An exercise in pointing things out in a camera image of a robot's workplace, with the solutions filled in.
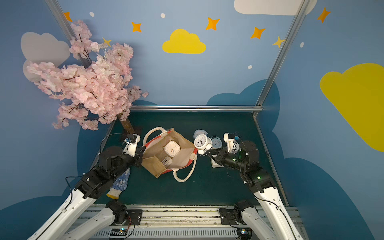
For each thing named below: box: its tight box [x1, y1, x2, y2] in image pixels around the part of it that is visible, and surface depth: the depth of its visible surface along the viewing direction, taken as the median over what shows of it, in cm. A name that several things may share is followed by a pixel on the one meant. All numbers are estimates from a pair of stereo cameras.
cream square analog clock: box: [163, 140, 181, 157], surface depth 97 cm
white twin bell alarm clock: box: [194, 134, 213, 155], surface depth 70 cm
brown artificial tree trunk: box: [116, 113, 135, 135], surface depth 103 cm
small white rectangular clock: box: [161, 156, 173, 167], surface depth 92 cm
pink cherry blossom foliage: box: [26, 20, 148, 131], surface depth 68 cm
